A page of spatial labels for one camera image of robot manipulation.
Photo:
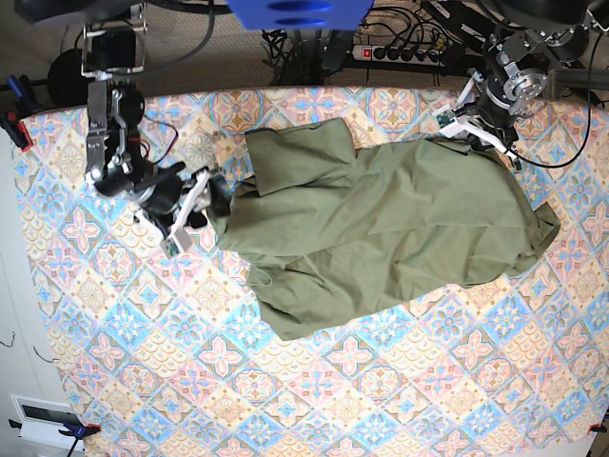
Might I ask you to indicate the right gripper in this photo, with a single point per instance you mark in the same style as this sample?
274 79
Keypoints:
161 202

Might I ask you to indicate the orange clamp lower right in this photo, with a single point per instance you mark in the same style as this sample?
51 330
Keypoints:
598 428

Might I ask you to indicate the blue clamp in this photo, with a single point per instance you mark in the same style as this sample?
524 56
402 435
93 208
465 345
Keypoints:
76 431
12 120

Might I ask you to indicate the green t-shirt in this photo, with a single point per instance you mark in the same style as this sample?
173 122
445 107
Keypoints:
332 233

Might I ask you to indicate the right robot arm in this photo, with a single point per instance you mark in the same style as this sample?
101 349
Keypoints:
112 53

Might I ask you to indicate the blue clamp lower left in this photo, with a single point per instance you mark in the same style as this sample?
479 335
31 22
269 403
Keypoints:
76 431

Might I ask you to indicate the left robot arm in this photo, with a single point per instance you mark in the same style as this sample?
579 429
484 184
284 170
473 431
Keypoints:
534 50

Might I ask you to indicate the white power strip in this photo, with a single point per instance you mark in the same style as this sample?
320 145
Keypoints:
376 53

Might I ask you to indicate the black round stool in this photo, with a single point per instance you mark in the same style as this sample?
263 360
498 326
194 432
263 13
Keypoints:
66 85

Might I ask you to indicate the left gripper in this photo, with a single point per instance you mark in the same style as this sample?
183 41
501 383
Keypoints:
497 120

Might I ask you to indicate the patterned tablecloth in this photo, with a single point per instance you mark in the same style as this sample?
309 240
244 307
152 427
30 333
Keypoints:
170 357

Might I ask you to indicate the blue clamp upper left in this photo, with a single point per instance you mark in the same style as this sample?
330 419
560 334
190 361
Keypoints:
12 120

